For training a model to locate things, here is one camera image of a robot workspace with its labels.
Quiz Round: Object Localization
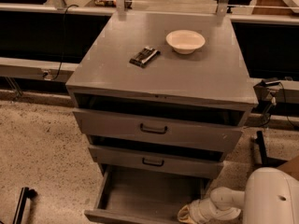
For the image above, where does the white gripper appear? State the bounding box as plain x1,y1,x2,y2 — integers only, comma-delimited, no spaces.
177,199,241,224

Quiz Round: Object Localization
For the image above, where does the black snack packet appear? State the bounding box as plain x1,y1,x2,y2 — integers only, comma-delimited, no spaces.
129,47,161,68

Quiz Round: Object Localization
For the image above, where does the black metal stand right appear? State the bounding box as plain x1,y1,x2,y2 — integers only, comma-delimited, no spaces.
255,131,285,167

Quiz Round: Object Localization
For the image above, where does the grey bottom drawer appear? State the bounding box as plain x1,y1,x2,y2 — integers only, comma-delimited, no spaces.
85,165,208,224

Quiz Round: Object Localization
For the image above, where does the wooden board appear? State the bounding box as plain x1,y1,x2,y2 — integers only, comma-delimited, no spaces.
278,156,299,181

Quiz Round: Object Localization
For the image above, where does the grey drawer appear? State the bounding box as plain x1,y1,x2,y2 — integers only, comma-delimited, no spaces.
73,108,242,153
89,146,223,179
85,165,208,224

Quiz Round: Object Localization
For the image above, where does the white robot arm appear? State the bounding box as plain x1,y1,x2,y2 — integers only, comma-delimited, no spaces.
178,167,299,224

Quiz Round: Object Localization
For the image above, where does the black clamp device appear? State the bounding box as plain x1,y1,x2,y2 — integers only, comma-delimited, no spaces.
254,77,282,127

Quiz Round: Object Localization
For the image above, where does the white bowl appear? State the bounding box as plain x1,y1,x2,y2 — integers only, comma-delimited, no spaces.
165,30,206,54

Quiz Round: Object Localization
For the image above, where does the grey middle drawer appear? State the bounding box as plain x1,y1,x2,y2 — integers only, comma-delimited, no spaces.
89,146,223,179

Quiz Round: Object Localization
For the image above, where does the grey drawer cabinet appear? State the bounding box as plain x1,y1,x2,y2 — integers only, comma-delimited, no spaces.
65,10,259,201

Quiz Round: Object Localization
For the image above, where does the black metal leg left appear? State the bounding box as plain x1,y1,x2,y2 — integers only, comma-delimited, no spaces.
12,187,37,224

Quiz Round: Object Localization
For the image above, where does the black cable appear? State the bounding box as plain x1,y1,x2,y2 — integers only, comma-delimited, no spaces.
43,4,80,82

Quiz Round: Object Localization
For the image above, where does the grey top drawer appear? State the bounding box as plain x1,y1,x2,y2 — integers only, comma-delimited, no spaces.
73,108,242,153

